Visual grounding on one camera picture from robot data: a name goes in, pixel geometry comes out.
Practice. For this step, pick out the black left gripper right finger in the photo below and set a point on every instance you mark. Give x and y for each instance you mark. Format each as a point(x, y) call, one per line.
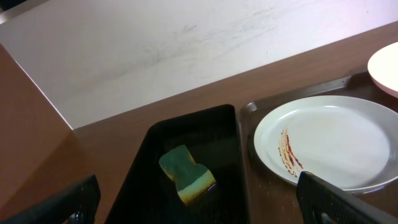
point(322, 202)

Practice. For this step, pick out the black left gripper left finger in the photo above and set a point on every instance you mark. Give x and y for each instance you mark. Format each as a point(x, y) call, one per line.
point(77, 203)

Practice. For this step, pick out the white plate with sauce streak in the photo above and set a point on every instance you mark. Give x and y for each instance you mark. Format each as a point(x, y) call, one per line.
point(349, 142)

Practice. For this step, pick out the green and yellow sponge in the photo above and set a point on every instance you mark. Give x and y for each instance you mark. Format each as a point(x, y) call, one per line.
point(191, 179)

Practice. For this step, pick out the white plate with faint stain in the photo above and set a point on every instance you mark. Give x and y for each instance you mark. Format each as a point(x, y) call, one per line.
point(382, 67)

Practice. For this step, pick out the large brown serving tray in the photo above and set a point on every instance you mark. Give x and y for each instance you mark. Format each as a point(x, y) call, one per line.
point(271, 199)

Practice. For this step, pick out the small black tray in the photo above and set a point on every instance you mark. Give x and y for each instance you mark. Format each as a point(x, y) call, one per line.
point(149, 196)

